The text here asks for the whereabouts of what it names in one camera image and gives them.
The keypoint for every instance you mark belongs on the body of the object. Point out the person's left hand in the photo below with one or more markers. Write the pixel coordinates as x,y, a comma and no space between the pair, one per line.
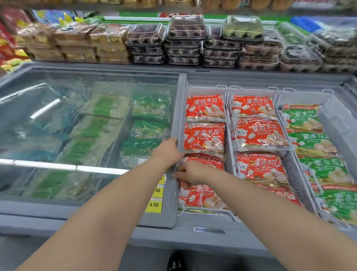
166,153

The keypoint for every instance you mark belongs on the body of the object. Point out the person's right hand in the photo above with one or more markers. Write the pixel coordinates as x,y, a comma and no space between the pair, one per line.
199,174

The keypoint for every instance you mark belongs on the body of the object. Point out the person's left fingers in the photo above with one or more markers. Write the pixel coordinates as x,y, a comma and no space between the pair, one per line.
179,153

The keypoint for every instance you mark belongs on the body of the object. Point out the person's right fingers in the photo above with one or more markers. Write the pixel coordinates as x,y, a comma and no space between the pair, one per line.
182,172

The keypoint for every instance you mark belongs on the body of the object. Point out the sliding glass freezer lid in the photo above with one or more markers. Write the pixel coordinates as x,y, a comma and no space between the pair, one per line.
180,111

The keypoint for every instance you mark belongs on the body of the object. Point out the person's left forearm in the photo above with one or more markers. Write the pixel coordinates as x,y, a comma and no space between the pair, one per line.
106,212

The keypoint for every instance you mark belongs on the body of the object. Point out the person's right forearm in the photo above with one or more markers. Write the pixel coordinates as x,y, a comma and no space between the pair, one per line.
267,223

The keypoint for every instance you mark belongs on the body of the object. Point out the yellow price label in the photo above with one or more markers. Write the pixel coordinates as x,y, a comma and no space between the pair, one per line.
154,205
162,180
158,191

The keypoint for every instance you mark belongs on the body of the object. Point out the pile of dark green packets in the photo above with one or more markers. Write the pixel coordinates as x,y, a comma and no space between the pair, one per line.
149,131

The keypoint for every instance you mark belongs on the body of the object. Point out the small freezer badge label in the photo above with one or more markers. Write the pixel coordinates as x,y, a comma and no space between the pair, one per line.
209,230

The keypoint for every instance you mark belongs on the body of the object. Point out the grey chest freezer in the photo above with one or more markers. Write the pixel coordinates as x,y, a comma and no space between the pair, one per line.
156,237

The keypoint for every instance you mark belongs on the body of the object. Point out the group of red dumpling packets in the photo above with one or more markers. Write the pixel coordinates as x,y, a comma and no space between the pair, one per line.
259,135

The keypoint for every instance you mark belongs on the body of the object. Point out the pile of pale green packets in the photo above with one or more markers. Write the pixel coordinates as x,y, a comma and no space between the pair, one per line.
94,134

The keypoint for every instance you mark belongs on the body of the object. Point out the stacks of clear pastry boxes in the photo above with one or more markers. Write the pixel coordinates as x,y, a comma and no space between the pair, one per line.
184,42

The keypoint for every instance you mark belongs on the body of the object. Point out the green dumpling packet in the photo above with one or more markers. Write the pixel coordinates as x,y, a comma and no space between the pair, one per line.
302,118
313,143
327,170
339,205

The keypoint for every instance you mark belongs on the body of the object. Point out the pile of blue frozen packets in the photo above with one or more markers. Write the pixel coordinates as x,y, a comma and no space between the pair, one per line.
41,131

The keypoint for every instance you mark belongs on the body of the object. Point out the green shelf edge strip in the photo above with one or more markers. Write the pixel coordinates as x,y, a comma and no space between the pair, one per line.
212,17

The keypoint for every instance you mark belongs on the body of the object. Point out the clear box of green pastries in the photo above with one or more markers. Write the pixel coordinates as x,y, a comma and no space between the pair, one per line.
242,27

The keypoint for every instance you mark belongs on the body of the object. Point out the stacks of orange cake boxes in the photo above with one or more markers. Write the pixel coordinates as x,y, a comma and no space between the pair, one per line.
75,44

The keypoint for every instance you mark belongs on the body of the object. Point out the blue plastic pack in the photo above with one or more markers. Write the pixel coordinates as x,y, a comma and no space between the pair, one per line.
304,23

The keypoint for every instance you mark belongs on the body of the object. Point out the row of blue yellow packets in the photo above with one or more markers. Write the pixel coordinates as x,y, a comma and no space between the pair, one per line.
60,17

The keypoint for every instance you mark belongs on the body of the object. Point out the pile of red snack packets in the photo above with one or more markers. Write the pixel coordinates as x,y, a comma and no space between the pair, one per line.
9,42

